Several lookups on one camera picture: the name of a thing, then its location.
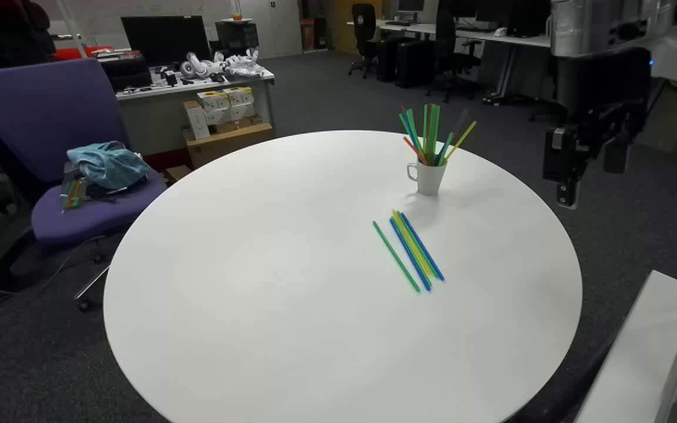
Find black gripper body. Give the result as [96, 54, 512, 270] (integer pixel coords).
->
[543, 125, 585, 185]

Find long green straw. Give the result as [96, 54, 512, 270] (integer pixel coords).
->
[371, 218, 424, 297]

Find yellow straw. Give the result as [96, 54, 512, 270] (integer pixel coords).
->
[443, 118, 480, 165]

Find blue straw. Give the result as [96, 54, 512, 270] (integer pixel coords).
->
[395, 210, 447, 285]
[432, 130, 456, 166]
[388, 216, 436, 293]

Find white mug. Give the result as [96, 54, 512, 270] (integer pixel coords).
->
[404, 158, 449, 198]

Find thin orange straw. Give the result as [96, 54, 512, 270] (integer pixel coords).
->
[402, 136, 429, 165]

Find yellow-green straw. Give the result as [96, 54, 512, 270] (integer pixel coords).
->
[391, 210, 443, 285]

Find thin green straw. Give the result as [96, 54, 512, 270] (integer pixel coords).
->
[398, 110, 424, 163]

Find long white desk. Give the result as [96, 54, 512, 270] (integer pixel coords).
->
[373, 17, 554, 106]

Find black office chair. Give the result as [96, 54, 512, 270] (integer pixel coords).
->
[345, 0, 385, 81]
[431, 4, 484, 101]

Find white side cabinet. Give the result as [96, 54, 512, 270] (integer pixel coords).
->
[571, 269, 677, 423]

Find black computer tower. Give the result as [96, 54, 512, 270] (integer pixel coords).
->
[395, 38, 438, 89]

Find wooden door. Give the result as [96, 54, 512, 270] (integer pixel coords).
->
[330, 0, 373, 56]

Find white packet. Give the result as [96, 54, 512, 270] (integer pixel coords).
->
[196, 88, 232, 128]
[225, 84, 259, 125]

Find clear plastic bag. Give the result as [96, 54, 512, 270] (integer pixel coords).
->
[223, 48, 265, 81]
[178, 49, 229, 82]

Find brown cardboard box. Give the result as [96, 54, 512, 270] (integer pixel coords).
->
[181, 98, 278, 169]

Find black equipment case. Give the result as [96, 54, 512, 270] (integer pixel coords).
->
[215, 18, 261, 58]

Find small black desk device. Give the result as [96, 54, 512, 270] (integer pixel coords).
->
[155, 66, 187, 88]

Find white office desk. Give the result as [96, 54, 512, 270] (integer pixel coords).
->
[112, 66, 278, 160]

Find black computer monitor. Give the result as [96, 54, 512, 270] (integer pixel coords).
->
[120, 15, 212, 70]

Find black bag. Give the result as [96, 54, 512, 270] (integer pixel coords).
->
[100, 54, 154, 95]

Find teal crumpled cloth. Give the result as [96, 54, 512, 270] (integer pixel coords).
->
[62, 138, 154, 202]

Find yellow-green striped packet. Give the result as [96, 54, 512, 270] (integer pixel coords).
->
[62, 175, 93, 212]

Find red low seat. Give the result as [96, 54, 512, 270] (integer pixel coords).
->
[53, 44, 134, 64]

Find purple office chair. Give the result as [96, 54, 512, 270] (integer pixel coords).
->
[0, 56, 171, 313]

